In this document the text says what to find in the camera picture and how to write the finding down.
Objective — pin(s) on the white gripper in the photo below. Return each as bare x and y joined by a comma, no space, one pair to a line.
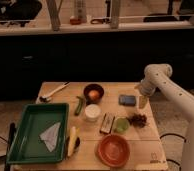
147,89

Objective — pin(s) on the blue sponge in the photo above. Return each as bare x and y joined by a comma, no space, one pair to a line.
127,100

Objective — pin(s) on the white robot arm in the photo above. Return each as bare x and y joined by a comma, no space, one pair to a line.
157,76

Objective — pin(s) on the green cup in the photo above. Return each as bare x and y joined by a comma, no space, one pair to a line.
121,125

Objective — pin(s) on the white paper cup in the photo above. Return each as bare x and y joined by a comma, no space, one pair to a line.
92,112

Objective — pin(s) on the brown grape bunch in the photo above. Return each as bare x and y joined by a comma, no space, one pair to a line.
138,120

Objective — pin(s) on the orange fruit in bowl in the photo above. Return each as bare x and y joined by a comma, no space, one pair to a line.
94,95

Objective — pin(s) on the dark brown bowl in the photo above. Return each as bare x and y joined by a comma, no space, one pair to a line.
90,87

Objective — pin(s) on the orange red plate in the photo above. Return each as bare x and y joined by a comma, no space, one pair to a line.
113,150

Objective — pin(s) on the green cucumber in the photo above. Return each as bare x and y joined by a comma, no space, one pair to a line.
81,101

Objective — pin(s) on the yellow banana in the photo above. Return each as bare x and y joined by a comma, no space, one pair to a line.
72,140

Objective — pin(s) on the grey folded cloth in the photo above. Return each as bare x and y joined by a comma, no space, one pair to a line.
50,136

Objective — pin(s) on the red object on shelf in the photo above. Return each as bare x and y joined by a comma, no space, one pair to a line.
74,21

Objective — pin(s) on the green plastic tray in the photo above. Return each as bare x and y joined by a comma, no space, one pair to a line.
27,147

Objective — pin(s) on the black office chair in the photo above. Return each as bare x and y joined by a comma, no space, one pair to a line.
19,12

